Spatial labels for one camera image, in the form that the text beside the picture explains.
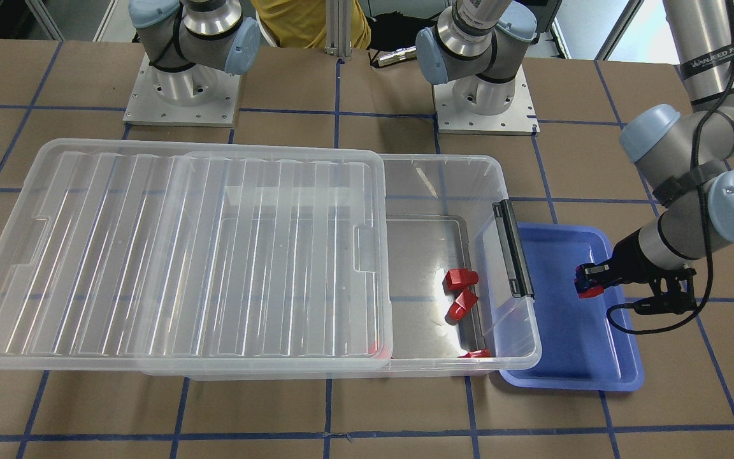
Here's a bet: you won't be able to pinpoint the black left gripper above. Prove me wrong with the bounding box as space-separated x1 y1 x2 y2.
575 233 697 316

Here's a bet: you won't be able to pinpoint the red block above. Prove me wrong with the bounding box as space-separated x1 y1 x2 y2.
574 275 604 299
460 349 493 358
443 268 480 291
446 288 479 324

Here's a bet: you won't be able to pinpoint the clear plastic box lid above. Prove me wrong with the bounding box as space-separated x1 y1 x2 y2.
0 138 393 379

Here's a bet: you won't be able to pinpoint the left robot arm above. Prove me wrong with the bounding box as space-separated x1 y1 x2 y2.
415 1 734 314

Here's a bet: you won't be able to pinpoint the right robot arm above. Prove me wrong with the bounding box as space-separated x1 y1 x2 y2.
0 1 260 188

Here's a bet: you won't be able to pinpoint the blue plastic tray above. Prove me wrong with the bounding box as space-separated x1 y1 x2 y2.
500 222 644 392

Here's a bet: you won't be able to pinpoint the clear plastic storage box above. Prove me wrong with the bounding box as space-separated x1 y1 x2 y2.
174 154 542 381

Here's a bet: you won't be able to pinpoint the person in yellow shirt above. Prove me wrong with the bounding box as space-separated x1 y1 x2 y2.
251 1 371 50

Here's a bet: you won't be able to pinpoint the black box latch handle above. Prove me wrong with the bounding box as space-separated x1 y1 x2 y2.
492 200 534 298

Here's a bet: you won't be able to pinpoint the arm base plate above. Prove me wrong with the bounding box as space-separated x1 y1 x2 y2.
123 55 241 128
432 68 541 136

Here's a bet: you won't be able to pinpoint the aluminium frame post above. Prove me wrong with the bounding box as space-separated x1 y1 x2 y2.
324 0 353 60

